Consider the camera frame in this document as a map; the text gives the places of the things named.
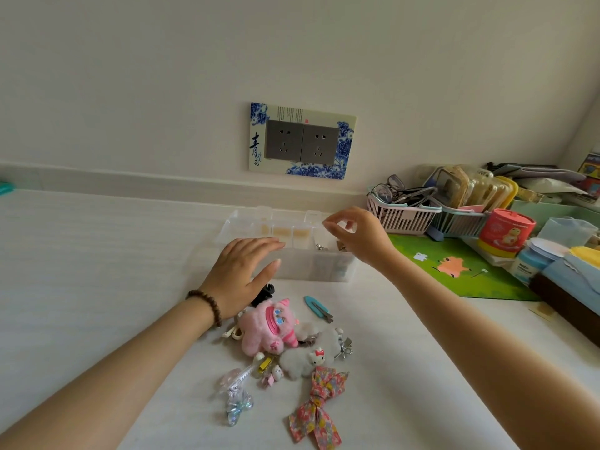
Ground person's left hand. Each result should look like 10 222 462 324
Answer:
199 238 286 321

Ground person's right hand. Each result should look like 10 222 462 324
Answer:
322 206 399 270

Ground clear plastic organizer box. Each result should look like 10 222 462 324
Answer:
213 207 359 283

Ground person's right forearm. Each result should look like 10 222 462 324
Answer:
379 254 600 450

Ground person's left forearm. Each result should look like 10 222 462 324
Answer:
0 291 220 450

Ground black hair claw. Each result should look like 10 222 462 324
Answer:
251 283 276 308

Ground pink plush toy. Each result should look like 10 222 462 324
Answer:
239 298 301 357

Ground teal hair clip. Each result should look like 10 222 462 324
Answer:
304 295 335 324

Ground pink plastic basket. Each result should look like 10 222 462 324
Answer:
366 192 443 237

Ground white fluffy cat hair clip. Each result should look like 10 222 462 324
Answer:
280 327 341 381

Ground blue floral socket plate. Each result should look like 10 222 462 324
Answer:
249 102 357 180

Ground small pink white hair clip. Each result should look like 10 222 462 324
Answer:
261 365 285 389

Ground silver bow hair clip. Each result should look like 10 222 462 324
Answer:
335 328 353 360

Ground clear pink bow clip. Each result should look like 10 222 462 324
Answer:
217 364 258 395

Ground grey blue plastic basket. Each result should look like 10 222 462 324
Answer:
426 201 493 242

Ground iridescent bow hair clip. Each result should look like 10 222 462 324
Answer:
225 388 255 427

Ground floral fabric bow clip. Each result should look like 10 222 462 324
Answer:
288 367 350 450

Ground row of phone cases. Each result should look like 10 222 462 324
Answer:
433 165 519 213

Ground green cartoon mat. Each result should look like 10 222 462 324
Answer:
387 233 541 302

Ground red cylindrical tin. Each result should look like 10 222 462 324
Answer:
477 209 537 258

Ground blue white jar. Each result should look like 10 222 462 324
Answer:
509 237 571 287

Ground pile of papers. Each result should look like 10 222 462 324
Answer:
486 161 600 204

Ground clear plastic container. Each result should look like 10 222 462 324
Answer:
537 216 599 249

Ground light blue box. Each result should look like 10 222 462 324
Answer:
541 254 600 317

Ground dark brown box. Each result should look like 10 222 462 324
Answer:
529 273 600 348

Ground yellow cloth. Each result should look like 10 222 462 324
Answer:
569 246 600 270

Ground brown bead bracelet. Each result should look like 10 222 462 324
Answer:
186 289 223 328

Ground black frame eyeglasses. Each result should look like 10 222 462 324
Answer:
367 174 407 205

